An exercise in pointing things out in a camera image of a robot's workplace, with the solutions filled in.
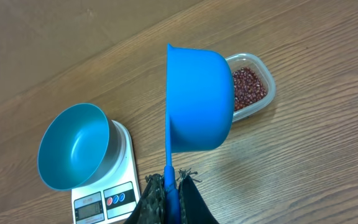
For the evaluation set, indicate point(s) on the blue plastic measuring scoop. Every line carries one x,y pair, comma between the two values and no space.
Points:
199,110

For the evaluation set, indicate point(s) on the red beans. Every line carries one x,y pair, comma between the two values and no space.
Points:
248,88

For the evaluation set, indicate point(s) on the white digital kitchen scale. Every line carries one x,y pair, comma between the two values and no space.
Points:
113,197

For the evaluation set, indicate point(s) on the blue metal bowl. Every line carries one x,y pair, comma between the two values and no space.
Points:
80,146

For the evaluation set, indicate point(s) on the clear plastic container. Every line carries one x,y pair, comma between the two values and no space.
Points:
240,60

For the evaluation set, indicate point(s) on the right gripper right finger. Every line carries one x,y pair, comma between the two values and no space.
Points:
193,208

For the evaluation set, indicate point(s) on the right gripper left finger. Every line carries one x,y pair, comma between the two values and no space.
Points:
151,206

